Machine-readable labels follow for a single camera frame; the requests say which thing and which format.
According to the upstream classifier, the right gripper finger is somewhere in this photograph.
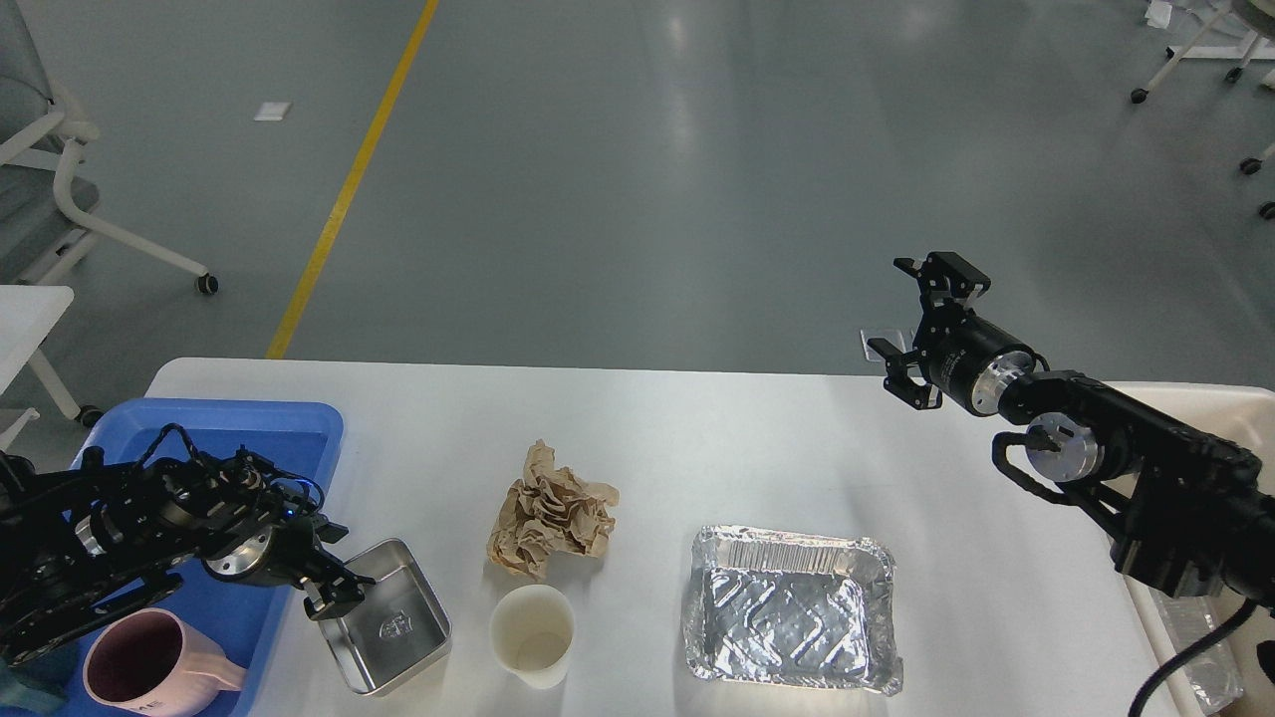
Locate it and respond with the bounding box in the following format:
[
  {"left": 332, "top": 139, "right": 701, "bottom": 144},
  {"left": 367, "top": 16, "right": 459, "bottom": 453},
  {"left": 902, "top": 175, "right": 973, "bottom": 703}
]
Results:
[
  {"left": 893, "top": 251, "right": 992, "bottom": 330},
  {"left": 873, "top": 339, "right": 942, "bottom": 411}
]

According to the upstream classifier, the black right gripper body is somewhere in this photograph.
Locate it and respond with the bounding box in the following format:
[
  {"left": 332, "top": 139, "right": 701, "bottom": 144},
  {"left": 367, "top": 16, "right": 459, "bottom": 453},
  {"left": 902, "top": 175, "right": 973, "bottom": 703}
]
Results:
[{"left": 915, "top": 316, "right": 1040, "bottom": 417}]

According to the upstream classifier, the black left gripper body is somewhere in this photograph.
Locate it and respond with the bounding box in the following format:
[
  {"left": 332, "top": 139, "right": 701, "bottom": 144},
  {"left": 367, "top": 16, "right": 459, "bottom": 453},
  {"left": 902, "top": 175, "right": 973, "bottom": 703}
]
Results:
[{"left": 203, "top": 487, "right": 324, "bottom": 589}]

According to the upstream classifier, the stainless steel square container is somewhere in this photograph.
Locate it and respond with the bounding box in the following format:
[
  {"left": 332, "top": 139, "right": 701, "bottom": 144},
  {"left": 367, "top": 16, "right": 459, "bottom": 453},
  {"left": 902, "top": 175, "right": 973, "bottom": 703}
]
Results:
[{"left": 317, "top": 538, "right": 453, "bottom": 697}]

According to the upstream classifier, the pink mug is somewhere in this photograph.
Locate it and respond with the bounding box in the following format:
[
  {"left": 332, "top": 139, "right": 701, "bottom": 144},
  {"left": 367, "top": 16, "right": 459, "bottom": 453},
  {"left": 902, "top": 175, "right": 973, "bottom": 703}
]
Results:
[{"left": 82, "top": 609, "right": 247, "bottom": 716}]

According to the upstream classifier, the aluminium foil tray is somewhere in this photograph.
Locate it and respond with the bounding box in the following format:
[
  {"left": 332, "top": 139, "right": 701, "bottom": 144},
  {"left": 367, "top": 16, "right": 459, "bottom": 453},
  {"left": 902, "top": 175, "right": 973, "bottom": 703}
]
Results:
[{"left": 681, "top": 526, "right": 904, "bottom": 697}]

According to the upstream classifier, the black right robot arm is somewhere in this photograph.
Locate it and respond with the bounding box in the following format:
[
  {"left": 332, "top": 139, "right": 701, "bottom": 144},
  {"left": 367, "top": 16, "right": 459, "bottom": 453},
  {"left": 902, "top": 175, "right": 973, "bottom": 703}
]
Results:
[{"left": 867, "top": 251, "right": 1274, "bottom": 716}]

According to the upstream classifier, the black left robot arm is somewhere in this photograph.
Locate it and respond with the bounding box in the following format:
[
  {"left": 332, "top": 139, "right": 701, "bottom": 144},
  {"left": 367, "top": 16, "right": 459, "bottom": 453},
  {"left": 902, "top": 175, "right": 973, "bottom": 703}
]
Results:
[{"left": 1, "top": 424, "right": 374, "bottom": 663}]

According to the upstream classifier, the left clear floor plate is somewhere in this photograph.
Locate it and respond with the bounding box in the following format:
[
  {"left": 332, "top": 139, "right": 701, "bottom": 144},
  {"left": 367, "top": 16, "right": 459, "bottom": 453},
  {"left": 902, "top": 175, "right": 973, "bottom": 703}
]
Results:
[{"left": 861, "top": 330, "right": 912, "bottom": 362}]

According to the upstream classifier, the white paper cup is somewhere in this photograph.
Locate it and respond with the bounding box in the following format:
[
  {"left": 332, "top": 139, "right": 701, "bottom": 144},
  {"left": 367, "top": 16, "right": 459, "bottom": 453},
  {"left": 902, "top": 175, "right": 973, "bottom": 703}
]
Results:
[{"left": 490, "top": 586, "right": 578, "bottom": 690}]

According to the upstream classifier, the crumpled brown paper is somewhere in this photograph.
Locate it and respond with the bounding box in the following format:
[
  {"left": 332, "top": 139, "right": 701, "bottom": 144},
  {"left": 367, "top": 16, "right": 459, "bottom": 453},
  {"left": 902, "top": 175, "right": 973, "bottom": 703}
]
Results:
[{"left": 486, "top": 440, "right": 621, "bottom": 583}]

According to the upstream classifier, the teal cup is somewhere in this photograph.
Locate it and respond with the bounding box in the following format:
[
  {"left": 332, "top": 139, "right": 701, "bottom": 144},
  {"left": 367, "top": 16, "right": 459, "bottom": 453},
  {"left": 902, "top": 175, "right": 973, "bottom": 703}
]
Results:
[{"left": 1, "top": 663, "right": 68, "bottom": 716}]

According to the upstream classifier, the beige waste bin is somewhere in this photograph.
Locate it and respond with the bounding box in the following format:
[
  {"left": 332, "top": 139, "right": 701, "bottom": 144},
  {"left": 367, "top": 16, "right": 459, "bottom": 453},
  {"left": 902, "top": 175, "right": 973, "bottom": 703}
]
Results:
[{"left": 1088, "top": 381, "right": 1274, "bottom": 716}]

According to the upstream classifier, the white side table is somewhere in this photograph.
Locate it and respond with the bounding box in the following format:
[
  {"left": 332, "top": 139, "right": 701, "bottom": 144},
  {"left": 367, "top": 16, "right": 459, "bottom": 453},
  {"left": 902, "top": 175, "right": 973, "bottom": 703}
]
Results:
[{"left": 1, "top": 283, "right": 105, "bottom": 427}]

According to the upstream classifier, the white rolling stand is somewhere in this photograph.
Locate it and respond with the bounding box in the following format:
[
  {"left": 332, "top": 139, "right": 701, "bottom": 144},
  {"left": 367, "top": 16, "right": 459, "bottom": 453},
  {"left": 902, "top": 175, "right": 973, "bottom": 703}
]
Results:
[{"left": 1121, "top": 1, "right": 1272, "bottom": 235}]

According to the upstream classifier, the white grey office chair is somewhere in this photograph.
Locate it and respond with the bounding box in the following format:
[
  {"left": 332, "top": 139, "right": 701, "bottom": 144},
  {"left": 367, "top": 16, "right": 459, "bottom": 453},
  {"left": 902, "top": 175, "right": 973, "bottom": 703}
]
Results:
[{"left": 1, "top": 1, "right": 221, "bottom": 296}]

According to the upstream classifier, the clear plastic container in bin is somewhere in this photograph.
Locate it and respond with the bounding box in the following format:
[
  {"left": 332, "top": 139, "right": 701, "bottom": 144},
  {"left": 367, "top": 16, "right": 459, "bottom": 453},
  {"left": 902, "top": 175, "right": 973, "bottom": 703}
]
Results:
[{"left": 1150, "top": 591, "right": 1244, "bottom": 716}]

